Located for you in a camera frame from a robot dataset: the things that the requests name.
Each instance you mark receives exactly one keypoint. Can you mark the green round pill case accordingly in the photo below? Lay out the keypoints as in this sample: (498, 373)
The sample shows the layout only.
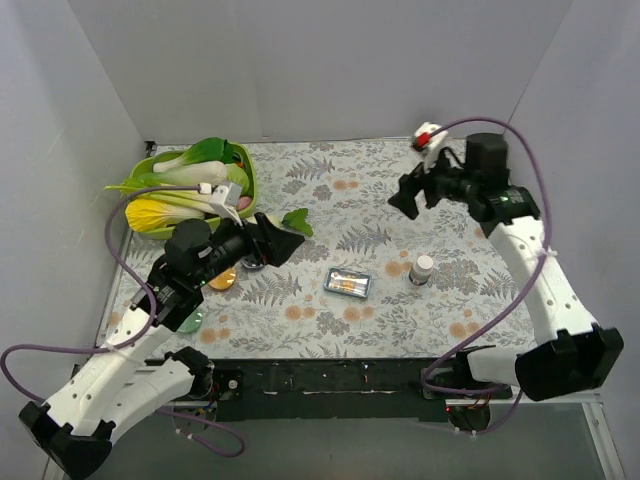
(192, 323)

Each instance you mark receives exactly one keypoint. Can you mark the green bok choy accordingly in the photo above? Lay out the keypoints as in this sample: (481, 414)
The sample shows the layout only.
(208, 149)

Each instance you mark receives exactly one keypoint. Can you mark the floral table mat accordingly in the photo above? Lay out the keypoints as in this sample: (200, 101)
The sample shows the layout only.
(286, 313)

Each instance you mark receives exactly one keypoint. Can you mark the dark blue round pill case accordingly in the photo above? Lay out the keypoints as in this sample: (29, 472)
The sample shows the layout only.
(252, 264)

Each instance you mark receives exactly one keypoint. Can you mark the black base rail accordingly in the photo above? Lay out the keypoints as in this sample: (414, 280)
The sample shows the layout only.
(278, 389)

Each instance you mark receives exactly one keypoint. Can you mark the blue rectangular pill box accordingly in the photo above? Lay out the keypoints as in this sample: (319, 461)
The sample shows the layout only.
(347, 283)

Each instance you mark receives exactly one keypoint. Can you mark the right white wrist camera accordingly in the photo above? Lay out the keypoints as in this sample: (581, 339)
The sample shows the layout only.
(432, 138)

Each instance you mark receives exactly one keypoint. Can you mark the orange round pill case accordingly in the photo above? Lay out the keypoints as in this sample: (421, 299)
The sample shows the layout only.
(224, 281)

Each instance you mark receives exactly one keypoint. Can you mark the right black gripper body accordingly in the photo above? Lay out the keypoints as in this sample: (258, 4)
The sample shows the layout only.
(432, 184)

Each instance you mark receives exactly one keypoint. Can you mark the green plastic basket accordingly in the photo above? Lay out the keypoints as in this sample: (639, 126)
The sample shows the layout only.
(145, 166)

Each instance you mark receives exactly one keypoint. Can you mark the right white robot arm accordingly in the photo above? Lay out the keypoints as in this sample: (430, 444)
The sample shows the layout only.
(573, 353)

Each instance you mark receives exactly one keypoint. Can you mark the white radish with leaves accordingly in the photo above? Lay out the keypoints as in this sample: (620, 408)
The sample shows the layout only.
(296, 220)

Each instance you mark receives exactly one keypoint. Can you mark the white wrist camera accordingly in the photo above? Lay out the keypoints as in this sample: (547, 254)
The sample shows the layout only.
(432, 138)
(222, 199)

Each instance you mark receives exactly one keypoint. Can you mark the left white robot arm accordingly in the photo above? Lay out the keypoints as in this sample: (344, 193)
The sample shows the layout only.
(78, 425)

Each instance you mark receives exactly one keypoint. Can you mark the pink radish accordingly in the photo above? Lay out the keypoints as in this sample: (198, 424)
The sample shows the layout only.
(243, 203)

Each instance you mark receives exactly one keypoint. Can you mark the light green cabbage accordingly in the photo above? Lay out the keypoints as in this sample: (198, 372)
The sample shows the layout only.
(237, 175)

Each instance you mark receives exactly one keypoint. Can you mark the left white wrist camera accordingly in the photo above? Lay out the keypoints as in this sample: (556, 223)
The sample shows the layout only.
(222, 199)

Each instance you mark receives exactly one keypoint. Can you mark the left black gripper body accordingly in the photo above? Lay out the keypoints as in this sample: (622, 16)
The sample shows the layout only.
(256, 239)

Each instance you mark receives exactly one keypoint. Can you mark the white cap pill bottle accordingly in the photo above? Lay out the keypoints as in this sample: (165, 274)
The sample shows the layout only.
(421, 270)

